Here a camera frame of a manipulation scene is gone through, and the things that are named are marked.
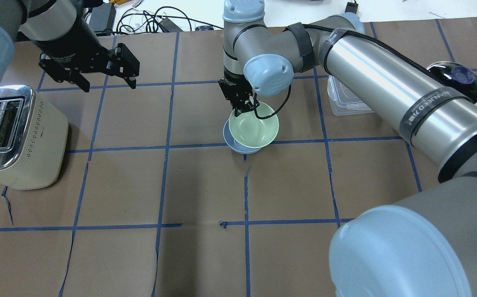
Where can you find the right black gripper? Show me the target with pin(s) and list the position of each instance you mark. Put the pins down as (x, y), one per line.
(233, 86)

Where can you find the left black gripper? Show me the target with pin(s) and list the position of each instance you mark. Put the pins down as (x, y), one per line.
(74, 46)

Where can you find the green bowl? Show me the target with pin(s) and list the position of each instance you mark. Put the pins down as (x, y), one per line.
(250, 131)

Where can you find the blue bowl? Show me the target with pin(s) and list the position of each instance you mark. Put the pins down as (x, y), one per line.
(234, 145)

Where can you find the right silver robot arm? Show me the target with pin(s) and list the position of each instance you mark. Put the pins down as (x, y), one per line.
(424, 245)

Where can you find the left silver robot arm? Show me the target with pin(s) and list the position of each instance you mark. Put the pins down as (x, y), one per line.
(43, 19)

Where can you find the black power brick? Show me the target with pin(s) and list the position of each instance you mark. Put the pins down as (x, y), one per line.
(102, 18)

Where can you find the clear plastic container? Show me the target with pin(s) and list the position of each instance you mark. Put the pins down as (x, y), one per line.
(343, 101)

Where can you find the cream toaster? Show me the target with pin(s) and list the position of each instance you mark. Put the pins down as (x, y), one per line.
(33, 137)

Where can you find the black power adapter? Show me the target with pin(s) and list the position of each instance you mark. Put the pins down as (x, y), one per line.
(352, 7)

